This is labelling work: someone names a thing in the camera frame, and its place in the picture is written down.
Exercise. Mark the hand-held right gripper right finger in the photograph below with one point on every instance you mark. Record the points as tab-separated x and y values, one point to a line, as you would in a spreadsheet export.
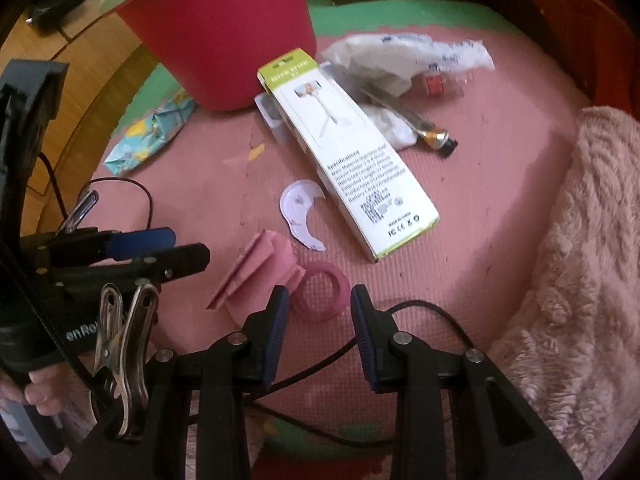
362	340

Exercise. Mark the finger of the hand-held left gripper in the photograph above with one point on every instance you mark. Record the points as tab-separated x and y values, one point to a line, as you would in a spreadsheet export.
142	242
180	260

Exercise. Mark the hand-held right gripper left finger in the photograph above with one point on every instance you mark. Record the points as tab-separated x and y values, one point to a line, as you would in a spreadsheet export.
277	335

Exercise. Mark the pink paper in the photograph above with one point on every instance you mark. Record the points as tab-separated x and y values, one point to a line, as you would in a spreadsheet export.
260	270

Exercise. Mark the white crescent paper piece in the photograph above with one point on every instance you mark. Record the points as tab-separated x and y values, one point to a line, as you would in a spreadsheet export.
295	200

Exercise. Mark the white carton box green edges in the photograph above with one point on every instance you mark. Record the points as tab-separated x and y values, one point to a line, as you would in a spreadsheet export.
350	170

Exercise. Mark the white plastic blister tray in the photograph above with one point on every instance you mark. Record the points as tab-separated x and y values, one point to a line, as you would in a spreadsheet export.
270	115

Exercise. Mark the white tissue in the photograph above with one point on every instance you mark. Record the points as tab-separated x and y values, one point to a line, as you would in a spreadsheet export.
395	130

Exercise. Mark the silver cream tube black cap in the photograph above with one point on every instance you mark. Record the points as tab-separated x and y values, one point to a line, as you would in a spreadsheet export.
435	137

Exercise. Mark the red bin with green rim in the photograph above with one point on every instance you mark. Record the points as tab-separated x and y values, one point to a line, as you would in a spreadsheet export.
225	35

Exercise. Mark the small orange label bottle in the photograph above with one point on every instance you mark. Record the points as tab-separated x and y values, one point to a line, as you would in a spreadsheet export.
434	85

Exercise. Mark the white printed plastic bag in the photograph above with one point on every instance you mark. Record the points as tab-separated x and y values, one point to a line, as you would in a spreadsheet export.
380	57

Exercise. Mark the person's left hand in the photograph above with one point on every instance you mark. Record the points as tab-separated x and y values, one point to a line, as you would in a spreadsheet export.
42	392

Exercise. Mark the metal spring clip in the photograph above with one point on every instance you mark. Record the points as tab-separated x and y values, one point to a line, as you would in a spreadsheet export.
82	207
125	340

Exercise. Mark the teal floral paper wrapper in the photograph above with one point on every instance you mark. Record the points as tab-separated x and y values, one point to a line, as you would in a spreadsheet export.
150	130

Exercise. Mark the wooden wardrobe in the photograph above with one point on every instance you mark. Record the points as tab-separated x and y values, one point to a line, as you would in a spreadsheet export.
90	75

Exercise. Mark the pink foam mat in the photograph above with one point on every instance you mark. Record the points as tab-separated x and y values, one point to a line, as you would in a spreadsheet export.
500	170

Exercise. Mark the pink fluffy cloth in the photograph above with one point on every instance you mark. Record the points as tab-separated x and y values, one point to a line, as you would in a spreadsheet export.
575	260

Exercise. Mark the black pouch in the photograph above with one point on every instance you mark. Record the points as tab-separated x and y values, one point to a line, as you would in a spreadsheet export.
60	10

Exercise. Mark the green foam mat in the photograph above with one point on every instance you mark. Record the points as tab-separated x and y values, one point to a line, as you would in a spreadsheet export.
400	15

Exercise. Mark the red bed cover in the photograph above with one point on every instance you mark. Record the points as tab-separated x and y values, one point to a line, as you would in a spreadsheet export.
575	25

